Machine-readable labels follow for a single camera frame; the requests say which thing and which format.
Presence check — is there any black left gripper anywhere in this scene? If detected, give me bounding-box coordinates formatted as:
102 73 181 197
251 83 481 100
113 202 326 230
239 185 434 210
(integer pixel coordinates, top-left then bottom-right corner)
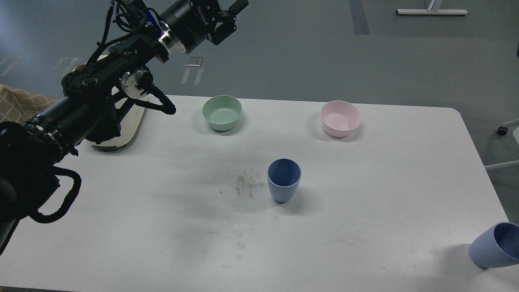
158 0 249 54

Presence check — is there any blue cup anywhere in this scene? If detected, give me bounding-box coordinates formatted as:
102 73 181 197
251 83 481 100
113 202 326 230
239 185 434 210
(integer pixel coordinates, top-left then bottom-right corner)
468 222 519 268
267 158 302 204

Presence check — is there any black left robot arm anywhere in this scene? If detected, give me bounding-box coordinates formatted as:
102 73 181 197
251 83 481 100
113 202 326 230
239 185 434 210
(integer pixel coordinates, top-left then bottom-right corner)
1 0 249 251

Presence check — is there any mint green bowl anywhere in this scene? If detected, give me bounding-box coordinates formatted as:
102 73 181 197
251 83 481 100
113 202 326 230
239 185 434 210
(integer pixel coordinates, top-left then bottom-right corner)
202 95 243 132

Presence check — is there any cream white toaster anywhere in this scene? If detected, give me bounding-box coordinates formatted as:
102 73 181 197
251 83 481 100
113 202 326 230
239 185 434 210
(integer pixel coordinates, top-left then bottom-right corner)
88 67 149 152

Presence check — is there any pink bowl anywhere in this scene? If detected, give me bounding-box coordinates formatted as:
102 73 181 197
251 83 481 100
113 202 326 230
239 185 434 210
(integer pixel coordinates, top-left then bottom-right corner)
320 100 362 138

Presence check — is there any white desk leg base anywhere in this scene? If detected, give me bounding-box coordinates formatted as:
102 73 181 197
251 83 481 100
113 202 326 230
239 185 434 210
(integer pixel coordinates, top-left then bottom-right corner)
395 0 468 16

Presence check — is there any beige checkered cloth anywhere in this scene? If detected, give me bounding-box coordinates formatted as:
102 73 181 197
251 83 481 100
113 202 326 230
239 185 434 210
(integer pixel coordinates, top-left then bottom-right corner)
0 84 59 124

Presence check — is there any white chair base with caster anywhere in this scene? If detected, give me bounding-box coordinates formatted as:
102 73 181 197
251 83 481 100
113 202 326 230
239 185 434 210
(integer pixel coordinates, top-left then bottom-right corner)
485 119 519 172

